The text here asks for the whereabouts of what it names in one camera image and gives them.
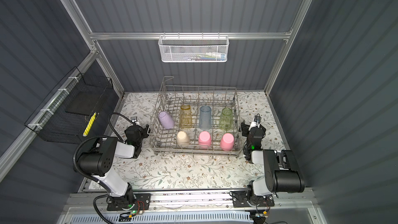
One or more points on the yellow glass cup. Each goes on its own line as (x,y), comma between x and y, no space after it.
(185,120)

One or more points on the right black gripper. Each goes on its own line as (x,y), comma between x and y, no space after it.
(246,129)

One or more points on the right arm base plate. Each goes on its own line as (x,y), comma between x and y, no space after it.
(242,198)

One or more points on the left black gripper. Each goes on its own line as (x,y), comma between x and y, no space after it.
(144,131)

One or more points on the black wire wall basket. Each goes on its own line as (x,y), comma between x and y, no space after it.
(70,114)

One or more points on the white mesh wall basket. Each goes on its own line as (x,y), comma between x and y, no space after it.
(172,50)

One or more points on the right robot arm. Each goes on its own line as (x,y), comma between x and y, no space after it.
(281,170)

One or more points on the green glass cup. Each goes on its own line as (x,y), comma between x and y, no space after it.
(226,119)

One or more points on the floral table mat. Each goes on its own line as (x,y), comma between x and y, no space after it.
(168,171)

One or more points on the grey wire dish rack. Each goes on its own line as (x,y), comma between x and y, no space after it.
(171,97)

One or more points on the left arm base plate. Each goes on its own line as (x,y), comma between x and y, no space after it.
(134,202)

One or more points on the blue translucent cup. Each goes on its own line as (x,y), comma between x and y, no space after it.
(205,118)

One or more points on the pink plastic cup front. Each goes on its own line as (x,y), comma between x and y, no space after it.
(204,140)

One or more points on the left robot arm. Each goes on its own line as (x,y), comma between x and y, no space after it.
(93,159)

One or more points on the tubes in white basket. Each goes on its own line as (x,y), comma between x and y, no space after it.
(209,56)

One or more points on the purple plastic cup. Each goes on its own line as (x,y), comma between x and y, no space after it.
(166,120)

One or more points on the pink plastic cup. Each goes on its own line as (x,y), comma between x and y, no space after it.
(204,140)
(227,142)

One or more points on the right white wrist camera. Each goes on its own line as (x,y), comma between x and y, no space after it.
(256,122)

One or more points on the black pad in basket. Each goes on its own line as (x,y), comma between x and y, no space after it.
(86,103)

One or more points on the beige plastic cup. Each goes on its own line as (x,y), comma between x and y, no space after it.
(182,139)

